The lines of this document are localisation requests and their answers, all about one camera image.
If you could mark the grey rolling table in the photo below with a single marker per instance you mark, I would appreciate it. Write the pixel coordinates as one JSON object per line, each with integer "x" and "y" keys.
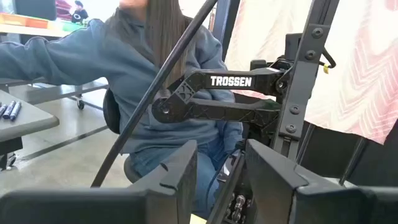
{"x": 62, "y": 91}

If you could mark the black office chair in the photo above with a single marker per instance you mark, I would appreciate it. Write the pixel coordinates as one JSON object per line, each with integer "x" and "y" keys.
{"x": 111, "y": 113}

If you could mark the dark vertical post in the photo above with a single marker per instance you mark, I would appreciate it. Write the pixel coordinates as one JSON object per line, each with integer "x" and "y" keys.
{"x": 226, "y": 28}

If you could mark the dark monitor screen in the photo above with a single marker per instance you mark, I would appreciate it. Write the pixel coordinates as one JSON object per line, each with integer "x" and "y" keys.
{"x": 35, "y": 8}

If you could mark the black backdrop panel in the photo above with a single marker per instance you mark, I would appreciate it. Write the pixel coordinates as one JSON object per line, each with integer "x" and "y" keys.
{"x": 373, "y": 168}

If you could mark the pink white patterned curtain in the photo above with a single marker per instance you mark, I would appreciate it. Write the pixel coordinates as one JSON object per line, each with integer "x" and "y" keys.
{"x": 357, "y": 77}

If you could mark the blue marker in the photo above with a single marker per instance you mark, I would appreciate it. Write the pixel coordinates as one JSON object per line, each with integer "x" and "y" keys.
{"x": 1, "y": 109}
{"x": 15, "y": 111}
{"x": 8, "y": 109}

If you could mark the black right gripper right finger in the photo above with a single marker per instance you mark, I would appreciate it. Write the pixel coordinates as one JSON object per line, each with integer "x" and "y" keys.
{"x": 311, "y": 205}

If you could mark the table with colourful bins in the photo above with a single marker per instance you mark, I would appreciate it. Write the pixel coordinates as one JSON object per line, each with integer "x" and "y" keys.
{"x": 31, "y": 21}

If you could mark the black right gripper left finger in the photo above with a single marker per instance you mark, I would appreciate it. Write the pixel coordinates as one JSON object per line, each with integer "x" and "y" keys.
{"x": 93, "y": 207}

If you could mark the black diagonal tube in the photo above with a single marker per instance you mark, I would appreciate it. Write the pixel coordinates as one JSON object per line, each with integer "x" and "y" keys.
{"x": 155, "y": 88}

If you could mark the person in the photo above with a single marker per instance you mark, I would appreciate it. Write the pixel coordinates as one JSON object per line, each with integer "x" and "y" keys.
{"x": 124, "y": 68}
{"x": 79, "y": 15}

